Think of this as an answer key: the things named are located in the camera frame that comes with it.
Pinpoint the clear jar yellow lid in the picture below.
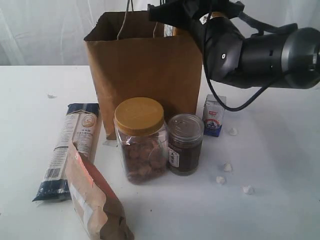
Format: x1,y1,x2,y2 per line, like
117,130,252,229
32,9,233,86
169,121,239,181
114,97,168,185

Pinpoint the small white blue milk carton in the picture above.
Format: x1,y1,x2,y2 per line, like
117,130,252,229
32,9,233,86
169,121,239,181
202,94,225,137

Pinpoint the brown kraft paper pouch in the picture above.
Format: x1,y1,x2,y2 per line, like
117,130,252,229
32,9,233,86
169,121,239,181
65,143,135,240

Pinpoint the yellow millet bottle white cap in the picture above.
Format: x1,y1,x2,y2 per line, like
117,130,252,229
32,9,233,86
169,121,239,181
163,24,178,38

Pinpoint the clear tape scrap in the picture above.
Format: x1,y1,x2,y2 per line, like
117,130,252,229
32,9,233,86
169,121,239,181
103,139,118,148

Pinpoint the dark blue noodle packet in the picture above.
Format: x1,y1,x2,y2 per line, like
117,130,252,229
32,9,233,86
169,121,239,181
32,103,101,202

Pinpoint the glass jar silver lid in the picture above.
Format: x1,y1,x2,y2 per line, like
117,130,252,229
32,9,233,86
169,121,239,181
167,113,204,176

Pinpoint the white crumb near carton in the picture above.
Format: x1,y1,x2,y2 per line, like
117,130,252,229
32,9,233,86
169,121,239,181
228,127,239,136

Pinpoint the white crumb upper middle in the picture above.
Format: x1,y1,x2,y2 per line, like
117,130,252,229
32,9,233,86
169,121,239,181
223,163,233,173

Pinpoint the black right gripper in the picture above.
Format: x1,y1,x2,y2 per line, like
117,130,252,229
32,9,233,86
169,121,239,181
147,0,244,30

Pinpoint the white crumb lower middle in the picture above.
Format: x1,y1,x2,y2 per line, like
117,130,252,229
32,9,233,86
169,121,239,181
216,176,226,185

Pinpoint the brown paper shopping bag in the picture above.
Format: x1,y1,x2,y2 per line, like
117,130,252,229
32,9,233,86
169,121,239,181
84,10,202,140

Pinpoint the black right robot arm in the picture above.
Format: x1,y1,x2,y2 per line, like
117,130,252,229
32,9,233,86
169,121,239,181
147,0,320,89

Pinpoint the white crumb right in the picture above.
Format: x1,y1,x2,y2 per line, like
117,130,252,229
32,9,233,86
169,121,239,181
242,185,255,195

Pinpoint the white backdrop curtain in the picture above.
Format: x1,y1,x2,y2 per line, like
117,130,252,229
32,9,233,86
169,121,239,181
0,0,320,66

